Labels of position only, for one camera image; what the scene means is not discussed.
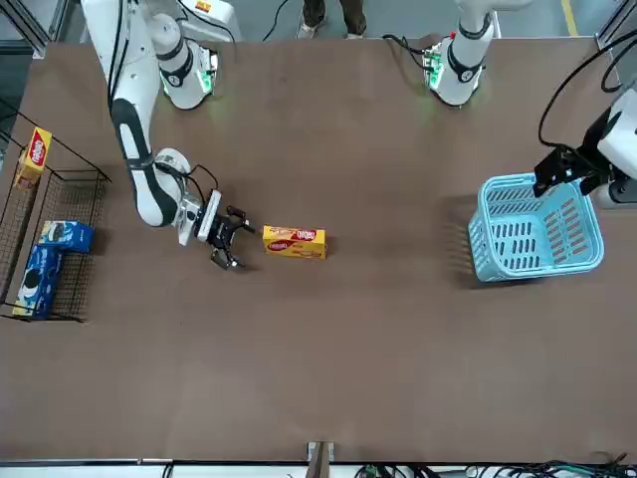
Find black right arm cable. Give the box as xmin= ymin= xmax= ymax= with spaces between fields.
xmin=106 ymin=0 xmax=223 ymax=203

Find light blue plastic basket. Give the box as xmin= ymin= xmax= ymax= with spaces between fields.
xmin=467 ymin=172 xmax=606 ymax=284

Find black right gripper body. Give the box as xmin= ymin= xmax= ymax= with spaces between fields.
xmin=206 ymin=216 xmax=241 ymax=249

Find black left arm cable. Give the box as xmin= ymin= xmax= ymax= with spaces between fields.
xmin=537 ymin=29 xmax=637 ymax=148

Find white box with warning label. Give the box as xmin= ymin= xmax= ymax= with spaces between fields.
xmin=177 ymin=0 xmax=244 ymax=44

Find tangled black cables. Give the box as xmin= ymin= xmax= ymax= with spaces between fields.
xmin=347 ymin=451 xmax=629 ymax=478

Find person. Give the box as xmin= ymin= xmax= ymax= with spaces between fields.
xmin=297 ymin=0 xmax=368 ymax=40

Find blue cookie box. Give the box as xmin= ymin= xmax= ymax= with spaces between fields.
xmin=11 ymin=243 xmax=65 ymax=321
xmin=38 ymin=219 xmax=97 ymax=254

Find black base cable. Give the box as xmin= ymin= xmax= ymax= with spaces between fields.
xmin=381 ymin=33 xmax=435 ymax=70

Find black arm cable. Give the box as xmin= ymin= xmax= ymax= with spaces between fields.
xmin=106 ymin=0 xmax=223 ymax=203
xmin=537 ymin=29 xmax=637 ymax=148

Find aluminium frame post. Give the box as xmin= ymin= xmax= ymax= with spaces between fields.
xmin=23 ymin=0 xmax=72 ymax=60
xmin=594 ymin=0 xmax=637 ymax=51

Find black floor cable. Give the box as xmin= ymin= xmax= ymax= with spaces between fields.
xmin=262 ymin=0 xmax=291 ymax=43

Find black wire shelf rack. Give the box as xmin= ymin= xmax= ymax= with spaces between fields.
xmin=0 ymin=97 xmax=113 ymax=324

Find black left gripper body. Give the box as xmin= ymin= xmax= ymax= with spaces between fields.
xmin=564 ymin=112 xmax=618 ymax=175

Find aluminium camera post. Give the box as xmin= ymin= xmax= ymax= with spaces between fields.
xmin=307 ymin=440 xmax=336 ymax=478

